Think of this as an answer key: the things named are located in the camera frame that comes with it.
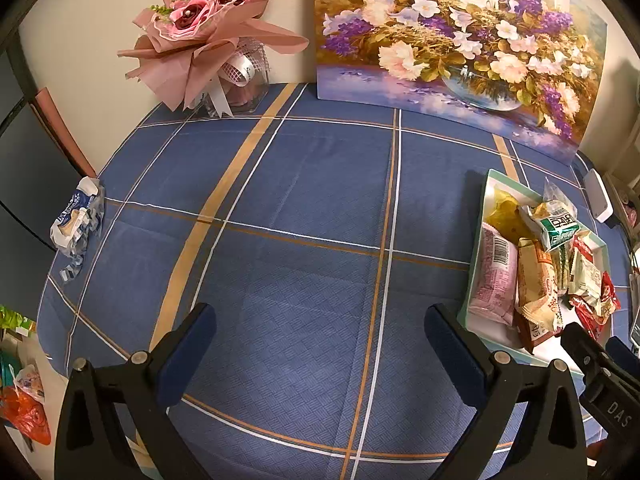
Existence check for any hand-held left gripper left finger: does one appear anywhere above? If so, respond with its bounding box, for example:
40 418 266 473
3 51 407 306
55 302 218 480

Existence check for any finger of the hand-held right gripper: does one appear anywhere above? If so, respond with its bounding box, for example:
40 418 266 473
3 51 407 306
560 322 613 388

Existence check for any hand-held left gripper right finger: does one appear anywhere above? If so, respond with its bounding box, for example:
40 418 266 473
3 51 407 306
424 302 588 480

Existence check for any small red snack packet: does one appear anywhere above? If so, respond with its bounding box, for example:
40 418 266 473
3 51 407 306
570 296 610 341

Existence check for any beige orange snack packet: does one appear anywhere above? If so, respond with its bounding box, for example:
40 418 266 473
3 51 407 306
515 237 565 353

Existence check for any pink snack packet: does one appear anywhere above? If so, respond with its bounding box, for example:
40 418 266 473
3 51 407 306
467 222 519 325

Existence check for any green white snack packet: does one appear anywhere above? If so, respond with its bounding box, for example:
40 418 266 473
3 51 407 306
530 200 591 252

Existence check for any yellow snack packet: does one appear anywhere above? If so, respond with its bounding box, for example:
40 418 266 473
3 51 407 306
487 190 533 243

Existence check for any clear plastic bun packet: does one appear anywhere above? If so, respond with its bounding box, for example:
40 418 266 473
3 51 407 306
542 177 576 211

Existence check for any blue plaid tablecloth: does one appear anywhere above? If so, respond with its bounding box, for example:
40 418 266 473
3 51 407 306
37 82 631 480

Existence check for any white grey device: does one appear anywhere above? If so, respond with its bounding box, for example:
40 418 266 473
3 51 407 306
584 169 613 223

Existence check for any blue white tissue pack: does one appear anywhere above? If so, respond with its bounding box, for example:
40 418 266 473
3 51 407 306
50 176 106 283

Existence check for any green plastic packet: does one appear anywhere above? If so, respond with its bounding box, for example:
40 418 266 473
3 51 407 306
0 305 37 337

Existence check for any orange plastic bag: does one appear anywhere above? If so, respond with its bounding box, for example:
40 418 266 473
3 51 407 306
0 390 52 446

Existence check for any dark cabinet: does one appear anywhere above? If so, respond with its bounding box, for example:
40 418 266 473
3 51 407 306
0 50 86 256

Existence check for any clear glass vase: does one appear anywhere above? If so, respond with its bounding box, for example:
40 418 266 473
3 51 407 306
202 67 271 118

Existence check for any floral painting canvas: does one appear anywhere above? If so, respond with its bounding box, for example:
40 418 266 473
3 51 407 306
313 0 608 165

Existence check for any pink paper flower bouquet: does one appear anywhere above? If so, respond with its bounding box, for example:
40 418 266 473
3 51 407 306
117 0 310 118

